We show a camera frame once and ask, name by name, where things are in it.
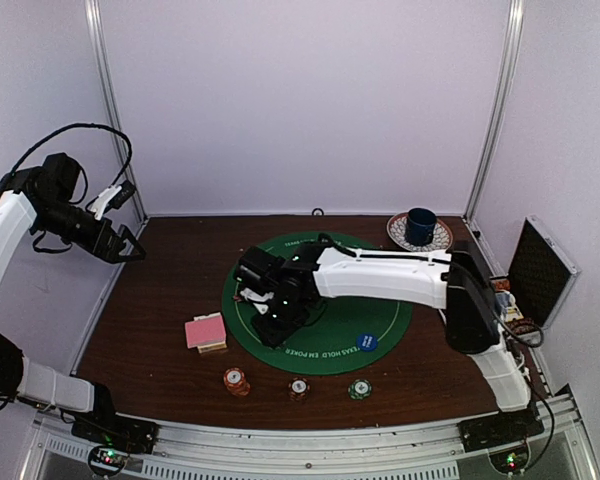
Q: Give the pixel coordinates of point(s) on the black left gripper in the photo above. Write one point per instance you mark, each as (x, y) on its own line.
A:
(108, 251)

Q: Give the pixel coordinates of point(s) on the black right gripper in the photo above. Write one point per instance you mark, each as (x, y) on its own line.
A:
(274, 335)

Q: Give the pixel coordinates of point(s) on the red chip stack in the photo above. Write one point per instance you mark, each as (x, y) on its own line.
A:
(236, 383)

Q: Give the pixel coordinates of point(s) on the green 20 chip stack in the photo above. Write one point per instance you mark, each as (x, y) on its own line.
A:
(360, 389)

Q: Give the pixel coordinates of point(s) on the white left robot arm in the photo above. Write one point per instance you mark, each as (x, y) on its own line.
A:
(38, 200)

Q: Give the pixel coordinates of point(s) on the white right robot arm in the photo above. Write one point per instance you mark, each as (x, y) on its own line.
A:
(474, 321)

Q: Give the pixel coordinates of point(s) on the round green poker mat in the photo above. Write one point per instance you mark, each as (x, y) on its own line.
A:
(328, 347)

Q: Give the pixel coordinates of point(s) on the brown 100 chip stack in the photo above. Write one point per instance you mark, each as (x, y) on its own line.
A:
(298, 389)

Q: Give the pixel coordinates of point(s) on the playing card box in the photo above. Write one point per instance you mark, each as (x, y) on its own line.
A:
(212, 345)

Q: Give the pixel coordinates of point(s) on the blue small blind button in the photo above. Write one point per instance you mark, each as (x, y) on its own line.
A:
(367, 342)

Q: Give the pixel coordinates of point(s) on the red backed card deck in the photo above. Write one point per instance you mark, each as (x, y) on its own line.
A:
(191, 335)

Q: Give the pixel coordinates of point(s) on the dark blue mug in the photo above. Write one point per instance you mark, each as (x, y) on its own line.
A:
(420, 226)

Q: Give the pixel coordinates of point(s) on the patterned saucer plate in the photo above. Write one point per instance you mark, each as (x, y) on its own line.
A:
(396, 230)

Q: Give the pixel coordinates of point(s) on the aluminium poker chip case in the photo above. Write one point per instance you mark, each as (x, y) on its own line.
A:
(539, 279)

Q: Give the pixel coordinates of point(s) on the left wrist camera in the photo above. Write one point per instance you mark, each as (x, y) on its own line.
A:
(112, 198)

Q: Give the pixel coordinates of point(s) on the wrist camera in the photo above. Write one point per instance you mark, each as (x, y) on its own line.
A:
(257, 274)
(112, 198)

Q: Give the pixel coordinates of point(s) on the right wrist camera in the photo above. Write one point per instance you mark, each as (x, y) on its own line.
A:
(257, 274)

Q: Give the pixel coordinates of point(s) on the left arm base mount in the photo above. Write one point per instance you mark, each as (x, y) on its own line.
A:
(115, 437)

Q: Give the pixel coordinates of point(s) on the aluminium table front rail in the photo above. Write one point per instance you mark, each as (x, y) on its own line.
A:
(433, 450)

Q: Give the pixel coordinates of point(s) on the left aluminium frame post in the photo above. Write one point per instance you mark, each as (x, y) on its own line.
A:
(97, 38)

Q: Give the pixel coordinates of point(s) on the aluminium frame post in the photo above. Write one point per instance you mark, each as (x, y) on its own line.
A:
(509, 59)
(97, 38)

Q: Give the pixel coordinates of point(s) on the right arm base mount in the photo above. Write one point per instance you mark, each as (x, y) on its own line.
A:
(505, 436)

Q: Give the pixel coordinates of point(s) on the right aluminium frame post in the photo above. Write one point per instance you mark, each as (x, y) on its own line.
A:
(509, 59)

